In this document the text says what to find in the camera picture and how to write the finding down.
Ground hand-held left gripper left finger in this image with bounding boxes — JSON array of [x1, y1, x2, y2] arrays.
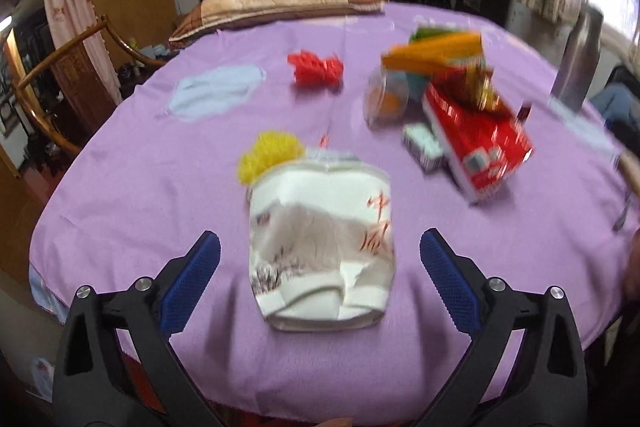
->
[[52, 230, 226, 427]]

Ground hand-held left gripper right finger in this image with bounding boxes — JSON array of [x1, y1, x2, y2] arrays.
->
[[415, 228, 588, 427]]

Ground white printed paper bag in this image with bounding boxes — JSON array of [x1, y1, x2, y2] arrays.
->
[[245, 147, 396, 333]]

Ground red foam net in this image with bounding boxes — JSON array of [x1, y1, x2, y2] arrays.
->
[[287, 50, 346, 92]]

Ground purple printed bedsheet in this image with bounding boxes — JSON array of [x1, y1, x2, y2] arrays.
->
[[29, 2, 640, 423]]

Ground small teal box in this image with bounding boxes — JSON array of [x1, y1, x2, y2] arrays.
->
[[402, 124, 447, 172]]

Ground red cardboard box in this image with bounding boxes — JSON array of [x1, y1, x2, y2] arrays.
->
[[421, 67, 535, 202]]

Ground yellow foam net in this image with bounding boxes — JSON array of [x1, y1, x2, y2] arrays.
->
[[236, 130, 307, 186]]

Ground white plastic bag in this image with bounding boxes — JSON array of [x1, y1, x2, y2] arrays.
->
[[30, 357, 56, 400]]

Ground clear round plastic container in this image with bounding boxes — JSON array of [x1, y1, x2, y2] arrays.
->
[[364, 67, 412, 128]]

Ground blue face masks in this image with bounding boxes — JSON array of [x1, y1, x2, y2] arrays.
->
[[400, 71, 435, 105]]

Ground orange medicine box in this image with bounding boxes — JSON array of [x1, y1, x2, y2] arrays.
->
[[381, 31, 486, 72]]

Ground blue clothing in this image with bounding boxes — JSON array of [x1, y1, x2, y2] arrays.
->
[[590, 84, 640, 132]]

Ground stainless steel bottle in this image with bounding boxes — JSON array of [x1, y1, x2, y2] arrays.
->
[[549, 6, 605, 112]]

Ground wooden armchair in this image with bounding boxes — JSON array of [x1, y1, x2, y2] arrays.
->
[[2, 14, 168, 158]]

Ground brown satin pillow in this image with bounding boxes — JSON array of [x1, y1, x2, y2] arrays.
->
[[169, 0, 386, 44]]

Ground red floral curtain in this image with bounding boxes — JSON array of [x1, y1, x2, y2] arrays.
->
[[41, 0, 123, 105]]

